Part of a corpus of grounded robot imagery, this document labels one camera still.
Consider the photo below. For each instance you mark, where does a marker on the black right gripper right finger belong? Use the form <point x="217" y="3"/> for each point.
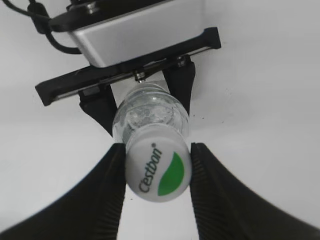
<point x="226" y="209"/>

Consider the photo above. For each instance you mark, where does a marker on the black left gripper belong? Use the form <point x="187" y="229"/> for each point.
<point x="99" y="103"/>

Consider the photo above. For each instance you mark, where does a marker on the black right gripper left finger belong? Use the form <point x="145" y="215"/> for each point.
<point x="91" y="210"/>

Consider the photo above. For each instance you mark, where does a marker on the clear plastic water bottle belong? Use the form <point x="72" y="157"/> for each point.
<point x="148" y="104"/>

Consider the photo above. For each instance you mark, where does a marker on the white green bottle cap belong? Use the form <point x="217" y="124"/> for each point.
<point x="158" y="165"/>

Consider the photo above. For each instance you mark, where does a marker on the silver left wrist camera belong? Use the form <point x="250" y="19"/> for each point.
<point x="108" y="32"/>

